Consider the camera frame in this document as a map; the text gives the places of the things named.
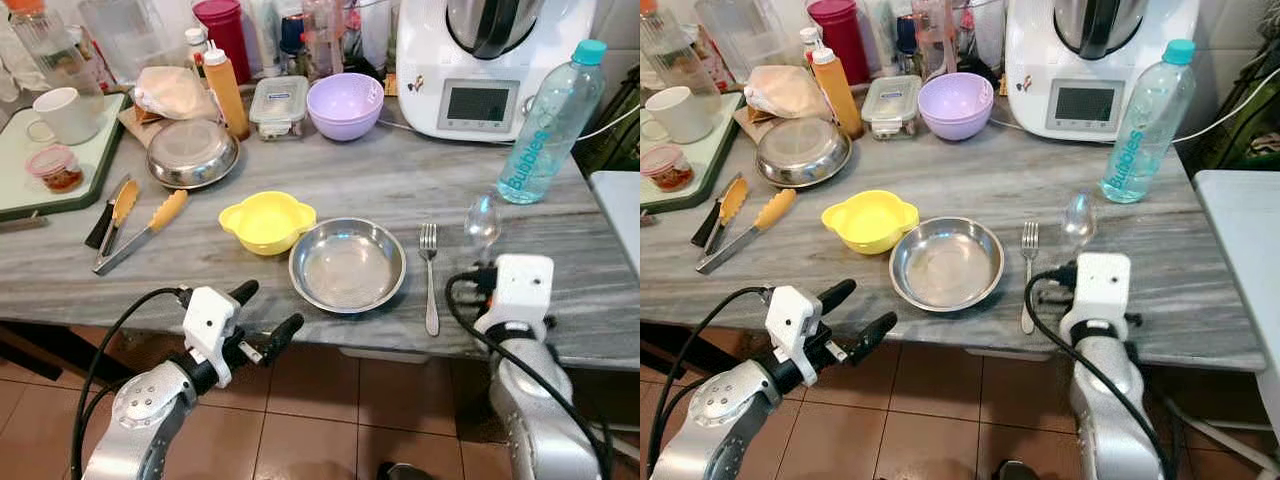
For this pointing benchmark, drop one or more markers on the silver metal spoon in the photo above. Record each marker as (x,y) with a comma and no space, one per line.
(482,222)
(1078,220)

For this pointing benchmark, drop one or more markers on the orange sauce squeeze bottle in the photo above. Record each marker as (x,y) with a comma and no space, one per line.
(228,100)
(838,98)

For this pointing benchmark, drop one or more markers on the round stainless steel plate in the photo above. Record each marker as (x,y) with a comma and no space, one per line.
(345,268)
(945,265)

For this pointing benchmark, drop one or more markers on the white side table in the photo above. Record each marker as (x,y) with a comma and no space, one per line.
(1245,230)
(620,210)

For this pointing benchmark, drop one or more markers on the stainless steel bowl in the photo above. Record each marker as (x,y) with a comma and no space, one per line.
(803,152)
(193,155)

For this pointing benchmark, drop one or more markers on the clear lidded food container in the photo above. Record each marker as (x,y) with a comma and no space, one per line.
(278,105)
(890,105)

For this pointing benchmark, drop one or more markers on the purple plastic bowl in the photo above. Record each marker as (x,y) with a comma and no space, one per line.
(955,130)
(955,95)
(345,130)
(345,95)

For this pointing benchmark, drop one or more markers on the white kitchen cooking machine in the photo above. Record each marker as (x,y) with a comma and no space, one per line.
(430,60)
(1040,60)

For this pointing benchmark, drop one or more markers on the clear Bubbles water bottle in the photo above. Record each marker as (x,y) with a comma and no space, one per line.
(550,130)
(1150,130)

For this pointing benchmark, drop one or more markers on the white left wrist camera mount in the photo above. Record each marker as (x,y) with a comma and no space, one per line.
(790,320)
(208,320)

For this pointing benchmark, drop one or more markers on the metal tongs with orange tips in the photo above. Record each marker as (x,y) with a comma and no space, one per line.
(140,240)
(745,240)

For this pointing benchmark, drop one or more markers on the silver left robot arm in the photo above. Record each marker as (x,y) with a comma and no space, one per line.
(720,410)
(150,410)

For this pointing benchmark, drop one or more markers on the green rimmed serving tray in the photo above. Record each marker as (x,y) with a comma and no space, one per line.
(705,160)
(20,190)

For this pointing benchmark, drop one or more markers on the glass bottle with orange cap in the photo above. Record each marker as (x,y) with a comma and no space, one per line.
(668,55)
(50,55)

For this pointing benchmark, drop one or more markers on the dark blue bottle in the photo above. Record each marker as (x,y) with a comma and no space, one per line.
(292,40)
(907,40)

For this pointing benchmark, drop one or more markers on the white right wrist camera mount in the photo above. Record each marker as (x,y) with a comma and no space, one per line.
(1100,285)
(525,285)

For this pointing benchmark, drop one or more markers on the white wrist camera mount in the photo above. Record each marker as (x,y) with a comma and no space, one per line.
(790,320)
(208,320)
(1100,285)
(525,285)

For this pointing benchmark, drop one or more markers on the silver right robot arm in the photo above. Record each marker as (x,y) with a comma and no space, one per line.
(540,420)
(1105,420)

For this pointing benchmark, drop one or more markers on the white ceramic mug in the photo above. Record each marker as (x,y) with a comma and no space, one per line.
(685,113)
(72,115)

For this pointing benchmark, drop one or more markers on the plastic bag with bread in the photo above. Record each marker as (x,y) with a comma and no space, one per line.
(785,92)
(175,92)

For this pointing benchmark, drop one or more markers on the brown wooden board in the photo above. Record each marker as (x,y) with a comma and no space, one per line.
(130,125)
(745,122)

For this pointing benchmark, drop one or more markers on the silver metal fork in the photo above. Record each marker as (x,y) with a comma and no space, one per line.
(430,290)
(1030,285)

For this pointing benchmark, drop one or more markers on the small jar with red paste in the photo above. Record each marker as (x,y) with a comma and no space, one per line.
(668,170)
(55,170)

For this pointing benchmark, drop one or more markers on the small white capped bottle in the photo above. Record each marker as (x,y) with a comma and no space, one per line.
(197,40)
(809,38)

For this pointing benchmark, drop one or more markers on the dark robot foot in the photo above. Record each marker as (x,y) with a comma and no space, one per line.
(405,472)
(1015,471)

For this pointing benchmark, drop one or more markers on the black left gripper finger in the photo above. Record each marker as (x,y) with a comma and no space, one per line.
(873,335)
(245,292)
(283,332)
(838,294)

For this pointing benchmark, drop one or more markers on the dark red canister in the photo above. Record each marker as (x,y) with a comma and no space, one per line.
(838,30)
(225,30)

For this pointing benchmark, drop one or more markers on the black flat utensil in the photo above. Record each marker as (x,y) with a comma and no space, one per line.
(705,228)
(100,228)

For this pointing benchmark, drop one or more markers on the clear plastic pitcher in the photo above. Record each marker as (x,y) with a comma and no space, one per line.
(740,35)
(125,35)

